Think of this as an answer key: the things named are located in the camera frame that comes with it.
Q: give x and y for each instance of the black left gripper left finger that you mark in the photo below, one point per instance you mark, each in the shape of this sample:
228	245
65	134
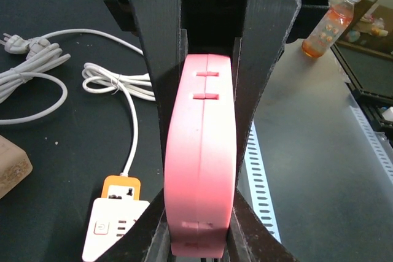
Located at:
147	240

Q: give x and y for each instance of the white cube socket adapter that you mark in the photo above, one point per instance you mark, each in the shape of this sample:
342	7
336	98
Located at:
110	220

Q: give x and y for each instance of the light blue slotted cable duct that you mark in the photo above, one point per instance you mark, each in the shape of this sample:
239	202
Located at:
261	200

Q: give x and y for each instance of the orange power strip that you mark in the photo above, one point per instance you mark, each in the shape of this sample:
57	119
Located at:
121	187

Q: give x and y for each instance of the beige cube plug adapter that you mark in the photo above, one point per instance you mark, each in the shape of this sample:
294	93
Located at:
15	166

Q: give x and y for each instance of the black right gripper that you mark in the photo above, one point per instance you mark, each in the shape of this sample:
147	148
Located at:
212	26

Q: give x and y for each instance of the pink plug adapter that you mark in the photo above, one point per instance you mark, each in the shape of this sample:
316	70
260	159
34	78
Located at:
200	158

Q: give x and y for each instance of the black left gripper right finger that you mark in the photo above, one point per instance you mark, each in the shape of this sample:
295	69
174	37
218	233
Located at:
249	240

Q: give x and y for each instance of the orange drink bottle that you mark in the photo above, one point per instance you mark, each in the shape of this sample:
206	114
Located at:
329	29

